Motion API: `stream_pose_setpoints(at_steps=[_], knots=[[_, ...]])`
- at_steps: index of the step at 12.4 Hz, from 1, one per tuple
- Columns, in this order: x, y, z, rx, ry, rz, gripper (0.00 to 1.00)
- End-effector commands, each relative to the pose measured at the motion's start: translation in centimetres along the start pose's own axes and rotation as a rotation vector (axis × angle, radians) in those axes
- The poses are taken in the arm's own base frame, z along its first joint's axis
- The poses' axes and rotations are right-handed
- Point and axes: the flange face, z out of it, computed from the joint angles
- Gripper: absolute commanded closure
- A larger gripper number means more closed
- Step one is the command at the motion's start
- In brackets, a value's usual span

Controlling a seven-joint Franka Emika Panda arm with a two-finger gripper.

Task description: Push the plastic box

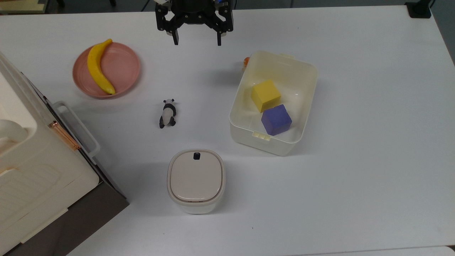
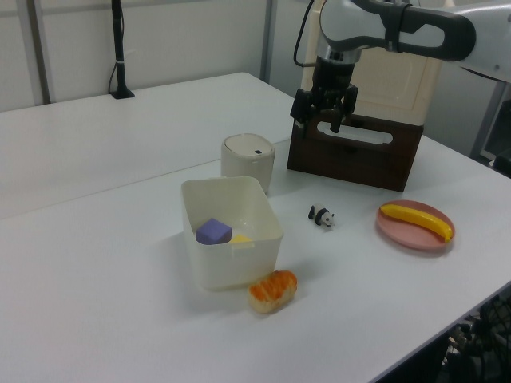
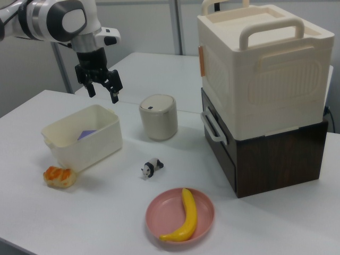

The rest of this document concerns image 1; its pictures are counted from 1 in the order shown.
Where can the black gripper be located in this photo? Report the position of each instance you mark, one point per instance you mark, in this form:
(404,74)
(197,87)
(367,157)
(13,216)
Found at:
(193,12)

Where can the cream plastic box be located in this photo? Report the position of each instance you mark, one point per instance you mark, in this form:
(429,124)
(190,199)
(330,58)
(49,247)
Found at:
(304,89)

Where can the orange toy sushi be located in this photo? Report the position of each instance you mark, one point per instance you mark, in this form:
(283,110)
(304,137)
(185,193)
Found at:
(245,63)

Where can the pink plate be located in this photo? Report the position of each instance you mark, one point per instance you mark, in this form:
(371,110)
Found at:
(122,67)

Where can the toy panda figure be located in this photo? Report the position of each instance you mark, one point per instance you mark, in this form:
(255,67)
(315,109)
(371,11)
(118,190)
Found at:
(167,113)

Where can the yellow cube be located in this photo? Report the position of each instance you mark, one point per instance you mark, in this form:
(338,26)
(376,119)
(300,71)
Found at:
(266,95)

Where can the yellow toy banana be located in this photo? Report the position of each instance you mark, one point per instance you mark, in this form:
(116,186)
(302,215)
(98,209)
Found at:
(95,69)

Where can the purple cube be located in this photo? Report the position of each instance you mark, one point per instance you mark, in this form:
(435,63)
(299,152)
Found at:
(276,120)

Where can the cream lidded trash can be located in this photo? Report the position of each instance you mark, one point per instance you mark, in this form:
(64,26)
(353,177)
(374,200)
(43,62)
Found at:
(195,177)

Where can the black pole with base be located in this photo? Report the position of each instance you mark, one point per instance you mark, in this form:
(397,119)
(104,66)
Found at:
(419,10)

